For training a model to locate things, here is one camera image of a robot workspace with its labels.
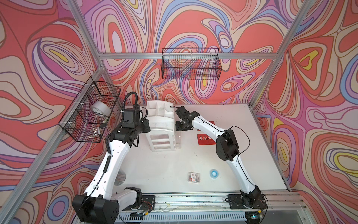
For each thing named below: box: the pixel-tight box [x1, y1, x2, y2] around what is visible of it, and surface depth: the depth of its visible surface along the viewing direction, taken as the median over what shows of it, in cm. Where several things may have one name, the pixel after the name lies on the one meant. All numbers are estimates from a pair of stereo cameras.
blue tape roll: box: [209, 168, 220, 179], surface depth 84 cm
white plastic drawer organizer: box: [145, 100, 182, 152], surface depth 87 cm
